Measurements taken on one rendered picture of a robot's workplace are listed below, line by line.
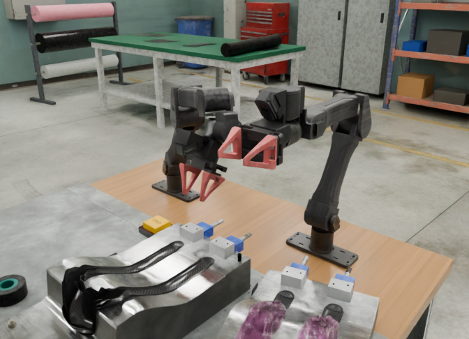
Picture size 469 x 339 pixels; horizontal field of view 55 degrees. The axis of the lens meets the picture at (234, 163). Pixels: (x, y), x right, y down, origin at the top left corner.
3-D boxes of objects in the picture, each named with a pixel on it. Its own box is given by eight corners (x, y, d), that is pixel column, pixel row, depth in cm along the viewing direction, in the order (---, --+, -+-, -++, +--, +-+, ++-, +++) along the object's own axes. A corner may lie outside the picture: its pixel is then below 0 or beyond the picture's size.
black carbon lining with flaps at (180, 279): (176, 245, 116) (174, 213, 112) (221, 270, 106) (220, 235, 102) (48, 313, 92) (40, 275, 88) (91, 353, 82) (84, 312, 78)
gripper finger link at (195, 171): (188, 197, 108) (201, 161, 109) (169, 189, 113) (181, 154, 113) (206, 201, 114) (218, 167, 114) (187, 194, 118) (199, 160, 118)
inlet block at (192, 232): (216, 226, 126) (215, 209, 124) (228, 232, 123) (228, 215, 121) (181, 244, 117) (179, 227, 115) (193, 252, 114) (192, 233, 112)
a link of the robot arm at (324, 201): (322, 229, 116) (361, 111, 117) (301, 222, 120) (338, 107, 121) (331, 231, 121) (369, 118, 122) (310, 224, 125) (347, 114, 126)
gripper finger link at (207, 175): (199, 201, 106) (211, 164, 106) (179, 193, 111) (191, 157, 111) (216, 206, 111) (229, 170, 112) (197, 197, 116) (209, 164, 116)
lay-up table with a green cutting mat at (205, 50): (162, 95, 651) (158, 22, 613) (301, 127, 503) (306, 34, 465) (94, 110, 572) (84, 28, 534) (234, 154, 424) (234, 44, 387)
